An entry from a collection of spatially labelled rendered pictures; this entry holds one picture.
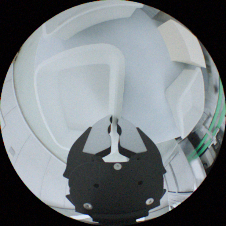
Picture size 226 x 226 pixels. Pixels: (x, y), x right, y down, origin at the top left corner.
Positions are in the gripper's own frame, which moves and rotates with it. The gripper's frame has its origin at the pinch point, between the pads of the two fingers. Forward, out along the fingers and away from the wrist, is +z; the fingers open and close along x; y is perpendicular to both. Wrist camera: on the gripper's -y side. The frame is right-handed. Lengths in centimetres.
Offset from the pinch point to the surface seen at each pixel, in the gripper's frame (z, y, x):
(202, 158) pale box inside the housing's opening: -22, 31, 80
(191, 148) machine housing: -6, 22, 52
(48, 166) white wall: 15, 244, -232
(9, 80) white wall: 53, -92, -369
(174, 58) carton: 4.1, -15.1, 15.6
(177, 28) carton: -1.8, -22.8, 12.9
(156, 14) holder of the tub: 2.0, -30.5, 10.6
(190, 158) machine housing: -11, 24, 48
